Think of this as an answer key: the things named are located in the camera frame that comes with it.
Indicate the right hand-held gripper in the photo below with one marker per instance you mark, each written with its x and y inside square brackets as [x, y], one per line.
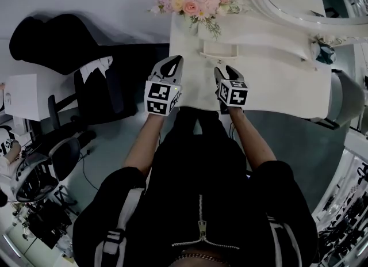
[233, 93]

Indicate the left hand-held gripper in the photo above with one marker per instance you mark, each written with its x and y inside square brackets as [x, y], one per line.
[161, 96]

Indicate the white drawer with small knob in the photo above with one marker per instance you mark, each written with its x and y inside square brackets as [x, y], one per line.
[218, 49]

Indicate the white dressing table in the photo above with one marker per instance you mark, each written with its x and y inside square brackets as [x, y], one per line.
[273, 87]

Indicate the person's right forearm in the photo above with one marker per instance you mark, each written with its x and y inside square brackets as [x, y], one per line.
[253, 142]

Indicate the person's left forearm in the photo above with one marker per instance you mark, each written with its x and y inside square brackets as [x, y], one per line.
[143, 148]

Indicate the person's black trousers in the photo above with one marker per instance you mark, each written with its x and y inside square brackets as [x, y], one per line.
[201, 125]

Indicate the black office chair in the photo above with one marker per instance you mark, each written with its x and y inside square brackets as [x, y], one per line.
[95, 87]

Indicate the small dark jar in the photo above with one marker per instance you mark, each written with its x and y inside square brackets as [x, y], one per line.
[325, 53]

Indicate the gray shell chair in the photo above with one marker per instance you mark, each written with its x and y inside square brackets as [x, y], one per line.
[342, 96]

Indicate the person's black jacket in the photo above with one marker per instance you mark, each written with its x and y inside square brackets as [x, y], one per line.
[201, 208]

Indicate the white box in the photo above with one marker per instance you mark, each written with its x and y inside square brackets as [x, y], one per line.
[31, 96]

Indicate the gray swivel chair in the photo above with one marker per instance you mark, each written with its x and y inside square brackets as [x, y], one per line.
[49, 162]

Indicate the white rack with dark items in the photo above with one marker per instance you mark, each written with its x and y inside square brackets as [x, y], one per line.
[345, 208]

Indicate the black tripod equipment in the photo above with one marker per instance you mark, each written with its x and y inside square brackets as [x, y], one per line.
[46, 219]

